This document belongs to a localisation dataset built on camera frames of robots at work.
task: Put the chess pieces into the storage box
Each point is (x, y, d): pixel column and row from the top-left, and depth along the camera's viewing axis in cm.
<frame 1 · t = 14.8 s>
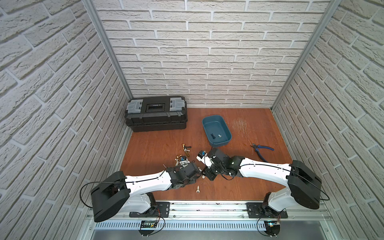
left hand: (195, 175, 83), fingers open
right hand: (204, 170, 81), fingers closed
black toolbox grey latches: (155, 114, 95), point 17 cm above the table
teal plastic storage bin: (217, 130, 109), on the table
black chess piece: (213, 137, 103), on the table
small white pawn: (220, 136, 104), on the table
blue handled pliers: (256, 147, 99), on the table
gold pawn upper: (183, 145, 99), on the table
black chess piece upper: (185, 147, 97), point 2 cm above the table
silver chess piece upper: (185, 150, 96), point 2 cm above the table
bronze chess piece upper: (187, 154, 94), point 2 cm above the table
gold pawn middle: (178, 156, 93), point 2 cm above the table

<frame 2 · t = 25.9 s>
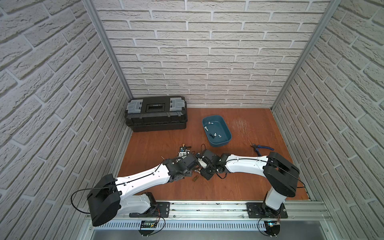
left hand: (189, 166, 82), fingers open
right hand: (205, 171, 87), fingers open
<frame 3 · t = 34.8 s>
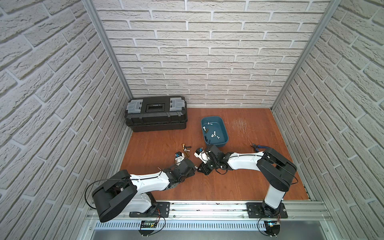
left hand: (195, 167, 87), fingers open
right hand: (200, 168, 88), fingers closed
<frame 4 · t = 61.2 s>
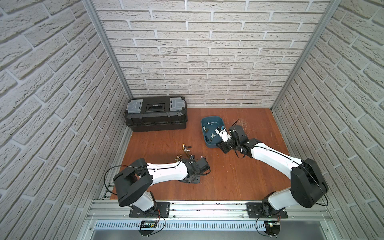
left hand: (196, 177, 84), fingers open
right hand: (221, 141, 88), fingers open
